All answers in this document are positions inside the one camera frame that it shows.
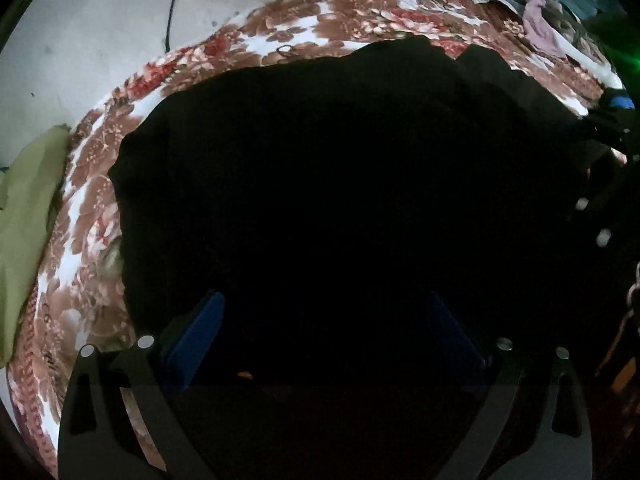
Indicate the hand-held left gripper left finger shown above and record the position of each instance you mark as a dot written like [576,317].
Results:
[195,345]

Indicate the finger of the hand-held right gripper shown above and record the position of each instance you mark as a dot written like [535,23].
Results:
[622,103]
[600,220]

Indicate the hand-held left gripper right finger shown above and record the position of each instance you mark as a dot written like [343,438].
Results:
[457,345]

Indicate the black hoodie with orange print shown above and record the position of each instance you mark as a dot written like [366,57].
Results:
[325,185]

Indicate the pile of clothes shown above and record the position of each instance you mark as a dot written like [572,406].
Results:
[580,35]

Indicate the green cloth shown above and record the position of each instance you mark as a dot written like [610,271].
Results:
[25,220]

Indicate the pink cloth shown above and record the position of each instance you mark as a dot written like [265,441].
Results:
[542,30]

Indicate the floral blanket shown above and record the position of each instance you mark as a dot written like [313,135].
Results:
[100,185]

